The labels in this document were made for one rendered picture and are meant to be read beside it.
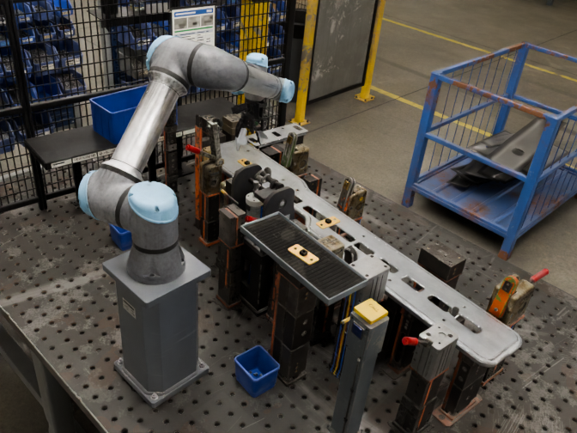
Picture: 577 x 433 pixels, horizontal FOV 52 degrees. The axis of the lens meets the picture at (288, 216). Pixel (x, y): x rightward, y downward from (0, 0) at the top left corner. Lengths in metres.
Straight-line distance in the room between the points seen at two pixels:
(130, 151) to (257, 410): 0.81
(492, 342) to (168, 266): 0.88
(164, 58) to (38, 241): 1.07
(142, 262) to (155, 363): 0.32
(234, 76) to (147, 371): 0.84
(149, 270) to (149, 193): 0.20
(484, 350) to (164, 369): 0.87
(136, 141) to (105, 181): 0.13
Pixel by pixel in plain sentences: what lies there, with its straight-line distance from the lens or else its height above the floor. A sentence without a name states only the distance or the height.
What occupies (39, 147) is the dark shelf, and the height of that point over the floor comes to 1.03.
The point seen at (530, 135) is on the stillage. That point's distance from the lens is 4.28.
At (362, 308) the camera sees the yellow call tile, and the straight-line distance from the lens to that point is 1.43.
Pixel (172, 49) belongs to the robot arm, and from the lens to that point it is 1.63.
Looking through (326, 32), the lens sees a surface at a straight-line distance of 4.97.
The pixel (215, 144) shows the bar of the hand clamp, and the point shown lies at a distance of 2.12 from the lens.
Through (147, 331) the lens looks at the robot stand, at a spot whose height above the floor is 0.97.
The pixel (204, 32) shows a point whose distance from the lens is 2.64.
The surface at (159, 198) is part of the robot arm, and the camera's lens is 1.46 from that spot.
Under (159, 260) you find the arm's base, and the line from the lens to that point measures 1.51.
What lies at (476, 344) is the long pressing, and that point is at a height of 1.00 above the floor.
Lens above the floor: 2.10
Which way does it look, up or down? 34 degrees down
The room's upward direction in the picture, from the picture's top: 6 degrees clockwise
